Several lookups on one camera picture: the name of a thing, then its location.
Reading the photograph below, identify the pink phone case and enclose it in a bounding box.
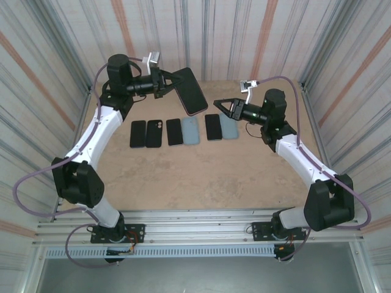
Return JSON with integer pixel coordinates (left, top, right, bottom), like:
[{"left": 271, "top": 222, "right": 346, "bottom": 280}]
[{"left": 174, "top": 67, "right": 209, "bottom": 116}]

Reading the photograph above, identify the blue-grey phone case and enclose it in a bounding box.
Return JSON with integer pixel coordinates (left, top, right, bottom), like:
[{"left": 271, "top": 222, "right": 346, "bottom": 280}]
[
  {"left": 181, "top": 117, "right": 202, "bottom": 145},
  {"left": 219, "top": 115, "right": 239, "bottom": 140}
]

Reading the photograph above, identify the black phone case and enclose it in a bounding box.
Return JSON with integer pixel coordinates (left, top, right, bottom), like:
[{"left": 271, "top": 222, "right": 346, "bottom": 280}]
[{"left": 145, "top": 120, "right": 164, "bottom": 149}]

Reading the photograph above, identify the black smartphone blue frame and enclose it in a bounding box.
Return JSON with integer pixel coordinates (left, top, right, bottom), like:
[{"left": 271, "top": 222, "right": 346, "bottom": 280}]
[{"left": 130, "top": 120, "right": 147, "bottom": 150}]

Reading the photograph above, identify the black base connector module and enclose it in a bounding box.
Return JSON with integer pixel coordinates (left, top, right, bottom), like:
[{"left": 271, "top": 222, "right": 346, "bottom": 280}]
[
  {"left": 272, "top": 243, "right": 296, "bottom": 263},
  {"left": 104, "top": 247, "right": 136, "bottom": 265}
]

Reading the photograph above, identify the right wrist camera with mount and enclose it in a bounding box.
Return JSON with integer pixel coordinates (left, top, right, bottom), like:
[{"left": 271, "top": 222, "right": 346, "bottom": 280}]
[{"left": 239, "top": 79, "right": 260, "bottom": 105}]

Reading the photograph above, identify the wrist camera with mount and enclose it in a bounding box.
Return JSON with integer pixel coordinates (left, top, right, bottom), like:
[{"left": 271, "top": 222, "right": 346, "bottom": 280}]
[
  {"left": 142, "top": 51, "right": 162, "bottom": 74},
  {"left": 239, "top": 79, "right": 260, "bottom": 105}
]

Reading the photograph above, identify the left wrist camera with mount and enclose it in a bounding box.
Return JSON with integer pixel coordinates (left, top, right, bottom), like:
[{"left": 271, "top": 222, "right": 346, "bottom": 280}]
[{"left": 142, "top": 51, "right": 162, "bottom": 74}]

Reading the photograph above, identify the aluminium table side rail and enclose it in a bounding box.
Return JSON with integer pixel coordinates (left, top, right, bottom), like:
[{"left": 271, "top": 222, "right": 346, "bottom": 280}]
[
  {"left": 54, "top": 86, "right": 94, "bottom": 219},
  {"left": 299, "top": 81, "right": 348, "bottom": 219}
]

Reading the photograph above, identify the aluminium frame post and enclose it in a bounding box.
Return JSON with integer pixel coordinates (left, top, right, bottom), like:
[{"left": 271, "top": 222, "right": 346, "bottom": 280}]
[
  {"left": 301, "top": 0, "right": 354, "bottom": 89},
  {"left": 38, "top": 0, "right": 94, "bottom": 92}
]

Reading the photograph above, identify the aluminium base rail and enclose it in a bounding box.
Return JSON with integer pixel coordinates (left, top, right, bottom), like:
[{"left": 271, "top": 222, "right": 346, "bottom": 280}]
[{"left": 32, "top": 208, "right": 366, "bottom": 247}]

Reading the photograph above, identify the slotted grey cable tray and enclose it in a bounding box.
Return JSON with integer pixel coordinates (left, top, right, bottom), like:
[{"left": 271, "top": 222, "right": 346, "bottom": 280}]
[{"left": 45, "top": 245, "right": 276, "bottom": 259}]

